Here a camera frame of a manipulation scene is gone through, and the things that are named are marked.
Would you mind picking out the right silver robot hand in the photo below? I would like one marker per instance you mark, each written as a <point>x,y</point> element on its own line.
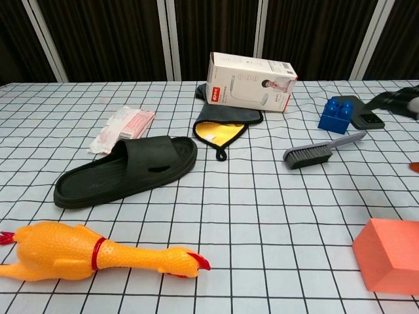
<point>399,99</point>

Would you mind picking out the grey cleaning brush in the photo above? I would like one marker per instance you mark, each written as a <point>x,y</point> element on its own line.
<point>307,155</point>

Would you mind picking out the black rubber slipper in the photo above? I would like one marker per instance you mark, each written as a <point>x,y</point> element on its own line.
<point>114,176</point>

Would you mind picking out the black smartphone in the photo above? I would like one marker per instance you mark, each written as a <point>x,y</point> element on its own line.
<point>368,119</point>

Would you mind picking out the blue toy building brick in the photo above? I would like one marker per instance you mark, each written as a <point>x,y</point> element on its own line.
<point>332,122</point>

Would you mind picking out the white product box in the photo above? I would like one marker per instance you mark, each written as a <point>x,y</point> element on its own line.
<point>248,81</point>

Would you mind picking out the orange foam cube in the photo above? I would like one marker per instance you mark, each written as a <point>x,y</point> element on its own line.
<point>393,258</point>

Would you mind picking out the grey and yellow cloth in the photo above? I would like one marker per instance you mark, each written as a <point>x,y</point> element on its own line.
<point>226,114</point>

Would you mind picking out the white checked tablecloth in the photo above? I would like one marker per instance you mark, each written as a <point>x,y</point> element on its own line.
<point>245,209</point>

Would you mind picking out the pink plastic packet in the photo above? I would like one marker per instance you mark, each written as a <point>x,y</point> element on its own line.
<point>114,131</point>

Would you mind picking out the yellow rubber chicken toy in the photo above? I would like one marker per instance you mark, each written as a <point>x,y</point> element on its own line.
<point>65,252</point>

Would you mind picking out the white screen frame post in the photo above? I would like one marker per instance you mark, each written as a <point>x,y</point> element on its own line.
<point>264,29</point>
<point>371,41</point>
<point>44,41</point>
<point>168,39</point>

